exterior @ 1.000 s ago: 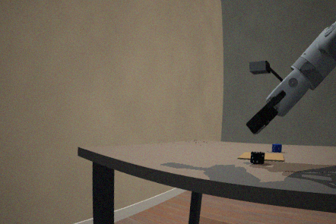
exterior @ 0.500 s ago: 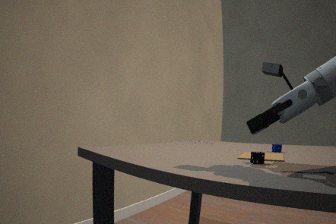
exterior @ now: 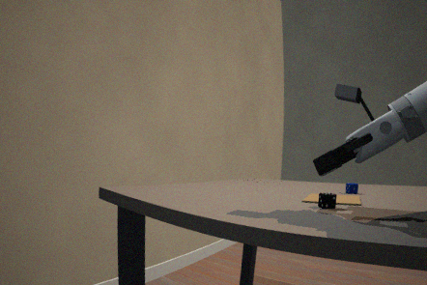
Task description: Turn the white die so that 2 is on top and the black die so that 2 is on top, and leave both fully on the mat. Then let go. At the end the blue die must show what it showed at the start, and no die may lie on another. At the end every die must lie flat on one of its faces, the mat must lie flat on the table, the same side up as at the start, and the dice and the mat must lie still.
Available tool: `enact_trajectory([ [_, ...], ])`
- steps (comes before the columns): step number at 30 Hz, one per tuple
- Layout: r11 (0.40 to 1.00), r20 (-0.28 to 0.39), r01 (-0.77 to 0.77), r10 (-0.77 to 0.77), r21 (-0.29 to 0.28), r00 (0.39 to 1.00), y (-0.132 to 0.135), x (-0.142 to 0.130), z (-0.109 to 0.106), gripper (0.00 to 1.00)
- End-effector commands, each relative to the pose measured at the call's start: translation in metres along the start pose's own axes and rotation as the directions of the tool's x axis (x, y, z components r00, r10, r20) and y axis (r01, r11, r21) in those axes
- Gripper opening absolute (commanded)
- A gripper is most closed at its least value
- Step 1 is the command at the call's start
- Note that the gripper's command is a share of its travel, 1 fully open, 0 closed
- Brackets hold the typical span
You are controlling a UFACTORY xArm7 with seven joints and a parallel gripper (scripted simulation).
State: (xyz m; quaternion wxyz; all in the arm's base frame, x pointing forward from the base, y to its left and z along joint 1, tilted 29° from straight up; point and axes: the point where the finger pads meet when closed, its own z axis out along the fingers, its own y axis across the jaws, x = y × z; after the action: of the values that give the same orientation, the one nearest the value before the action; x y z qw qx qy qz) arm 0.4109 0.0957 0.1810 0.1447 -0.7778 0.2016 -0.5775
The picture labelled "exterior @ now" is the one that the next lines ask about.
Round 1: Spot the tan mat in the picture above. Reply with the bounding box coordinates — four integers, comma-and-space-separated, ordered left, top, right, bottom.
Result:
302, 193, 361, 206

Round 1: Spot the black die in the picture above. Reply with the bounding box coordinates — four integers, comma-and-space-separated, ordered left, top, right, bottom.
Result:
318, 193, 336, 209

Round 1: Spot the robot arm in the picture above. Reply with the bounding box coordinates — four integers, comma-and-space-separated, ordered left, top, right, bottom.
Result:
334, 81, 427, 141

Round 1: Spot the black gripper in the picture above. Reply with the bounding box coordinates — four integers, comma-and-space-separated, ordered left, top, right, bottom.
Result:
313, 104, 411, 175

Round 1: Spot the blue die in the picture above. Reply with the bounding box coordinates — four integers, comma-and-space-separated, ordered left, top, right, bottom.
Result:
345, 184, 358, 194

